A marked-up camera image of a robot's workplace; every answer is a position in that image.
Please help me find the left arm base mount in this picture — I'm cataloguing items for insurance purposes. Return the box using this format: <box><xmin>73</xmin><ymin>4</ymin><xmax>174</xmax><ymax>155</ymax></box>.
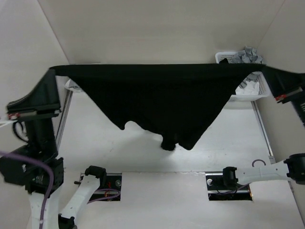
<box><xmin>90</xmin><ymin>173</ymin><xmax>122</xmax><ymax>201</ymax></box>

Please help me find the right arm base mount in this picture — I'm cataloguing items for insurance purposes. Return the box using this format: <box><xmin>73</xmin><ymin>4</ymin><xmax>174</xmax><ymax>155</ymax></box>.
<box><xmin>205</xmin><ymin>172</ymin><xmax>253</xmax><ymax>201</ymax></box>

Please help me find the white tank top in basket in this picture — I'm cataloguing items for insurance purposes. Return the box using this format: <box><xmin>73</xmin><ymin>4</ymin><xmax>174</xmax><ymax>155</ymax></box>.
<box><xmin>235</xmin><ymin>81</ymin><xmax>260</xmax><ymax>95</ymax></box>

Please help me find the left metal table rail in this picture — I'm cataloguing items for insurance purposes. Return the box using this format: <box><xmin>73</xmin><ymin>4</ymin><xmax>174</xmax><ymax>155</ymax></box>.
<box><xmin>56</xmin><ymin>91</ymin><xmax>73</xmax><ymax>150</ymax></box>

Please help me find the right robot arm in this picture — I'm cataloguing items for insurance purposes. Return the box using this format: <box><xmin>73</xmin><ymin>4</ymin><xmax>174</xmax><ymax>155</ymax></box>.
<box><xmin>221</xmin><ymin>64</ymin><xmax>305</xmax><ymax>189</ymax></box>

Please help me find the right metal table rail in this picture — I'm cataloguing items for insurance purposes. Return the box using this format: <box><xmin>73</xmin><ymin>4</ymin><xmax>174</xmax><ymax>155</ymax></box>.
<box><xmin>251</xmin><ymin>101</ymin><xmax>275</xmax><ymax>164</ymax></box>

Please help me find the crumpled grey tank top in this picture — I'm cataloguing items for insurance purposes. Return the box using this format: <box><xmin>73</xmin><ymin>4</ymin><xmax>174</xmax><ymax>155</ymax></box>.
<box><xmin>229</xmin><ymin>46</ymin><xmax>265</xmax><ymax>64</ymax></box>

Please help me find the folded white tank top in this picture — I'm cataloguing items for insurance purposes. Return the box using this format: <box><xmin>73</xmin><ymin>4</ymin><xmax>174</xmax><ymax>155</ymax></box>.
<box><xmin>65</xmin><ymin>79</ymin><xmax>83</xmax><ymax>93</ymax></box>

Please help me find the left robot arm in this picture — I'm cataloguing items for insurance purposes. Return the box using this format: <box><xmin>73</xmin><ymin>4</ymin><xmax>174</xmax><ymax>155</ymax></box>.
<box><xmin>0</xmin><ymin>70</ymin><xmax>107</xmax><ymax>229</ymax></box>

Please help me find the black tank top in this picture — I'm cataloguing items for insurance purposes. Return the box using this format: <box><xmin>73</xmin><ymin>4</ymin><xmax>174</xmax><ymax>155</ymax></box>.
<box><xmin>49</xmin><ymin>62</ymin><xmax>305</xmax><ymax>151</ymax></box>

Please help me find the white plastic laundry basket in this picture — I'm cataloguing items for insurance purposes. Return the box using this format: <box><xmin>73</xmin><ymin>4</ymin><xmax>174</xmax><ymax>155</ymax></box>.
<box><xmin>215</xmin><ymin>51</ymin><xmax>272</xmax><ymax>102</ymax></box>

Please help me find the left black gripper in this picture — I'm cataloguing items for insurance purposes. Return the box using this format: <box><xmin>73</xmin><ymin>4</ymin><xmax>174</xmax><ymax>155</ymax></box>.
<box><xmin>9</xmin><ymin>66</ymin><xmax>64</xmax><ymax>159</ymax></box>

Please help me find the metal table rail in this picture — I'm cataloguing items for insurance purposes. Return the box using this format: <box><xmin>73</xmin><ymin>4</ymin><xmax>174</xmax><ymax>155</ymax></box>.
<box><xmin>56</xmin><ymin>91</ymin><xmax>73</xmax><ymax>150</ymax></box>
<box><xmin>251</xmin><ymin>101</ymin><xmax>275</xmax><ymax>164</ymax></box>

